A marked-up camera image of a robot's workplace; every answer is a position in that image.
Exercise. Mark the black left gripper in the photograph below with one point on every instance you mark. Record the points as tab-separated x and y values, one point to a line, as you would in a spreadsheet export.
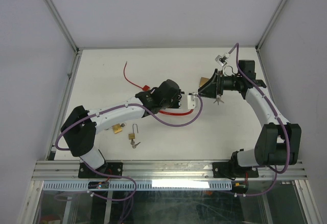
179	97

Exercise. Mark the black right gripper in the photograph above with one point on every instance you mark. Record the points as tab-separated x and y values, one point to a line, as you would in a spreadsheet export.
210	89

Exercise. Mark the large padlock keys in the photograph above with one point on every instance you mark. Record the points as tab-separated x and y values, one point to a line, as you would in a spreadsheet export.
218	100

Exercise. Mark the large brass padlock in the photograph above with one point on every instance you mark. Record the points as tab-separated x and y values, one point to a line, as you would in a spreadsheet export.
203	81

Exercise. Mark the red cable lock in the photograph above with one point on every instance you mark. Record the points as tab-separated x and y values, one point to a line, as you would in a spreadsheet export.
176	114

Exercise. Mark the small red padlock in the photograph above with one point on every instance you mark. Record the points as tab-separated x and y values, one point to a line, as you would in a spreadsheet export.
146	88

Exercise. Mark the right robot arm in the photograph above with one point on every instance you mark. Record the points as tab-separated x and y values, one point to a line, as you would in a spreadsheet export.
279	140

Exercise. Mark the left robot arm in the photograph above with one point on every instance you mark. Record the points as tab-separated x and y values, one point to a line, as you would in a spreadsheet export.
81	127

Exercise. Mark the small brass padlock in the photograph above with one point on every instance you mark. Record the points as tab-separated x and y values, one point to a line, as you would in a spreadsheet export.
131	136

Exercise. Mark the medium brass padlock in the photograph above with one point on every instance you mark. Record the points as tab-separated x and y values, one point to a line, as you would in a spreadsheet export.
118	128

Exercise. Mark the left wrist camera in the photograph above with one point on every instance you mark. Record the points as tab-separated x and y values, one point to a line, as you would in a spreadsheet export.
191	101

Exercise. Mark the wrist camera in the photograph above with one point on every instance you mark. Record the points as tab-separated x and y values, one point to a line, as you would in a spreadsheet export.
222	61
191	101

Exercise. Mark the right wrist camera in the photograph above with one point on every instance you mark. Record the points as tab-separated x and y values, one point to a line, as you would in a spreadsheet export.
222	61

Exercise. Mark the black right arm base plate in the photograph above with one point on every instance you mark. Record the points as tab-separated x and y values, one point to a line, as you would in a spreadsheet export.
230	171

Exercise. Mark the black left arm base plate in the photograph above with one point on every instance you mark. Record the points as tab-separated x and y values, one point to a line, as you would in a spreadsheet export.
102	169

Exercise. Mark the white slotted cable duct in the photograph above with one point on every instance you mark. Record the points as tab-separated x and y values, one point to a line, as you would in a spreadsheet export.
152	185

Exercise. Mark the aluminium mounting rail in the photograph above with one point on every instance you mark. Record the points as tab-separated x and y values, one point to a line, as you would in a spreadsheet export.
138	170

